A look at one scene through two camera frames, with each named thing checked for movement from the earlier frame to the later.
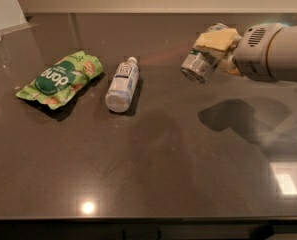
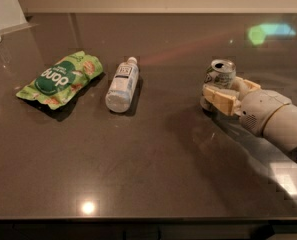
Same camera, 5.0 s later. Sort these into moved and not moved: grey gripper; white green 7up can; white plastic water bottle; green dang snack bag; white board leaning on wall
Moved: white green 7up can; grey gripper
Not moved: white board leaning on wall; green dang snack bag; white plastic water bottle
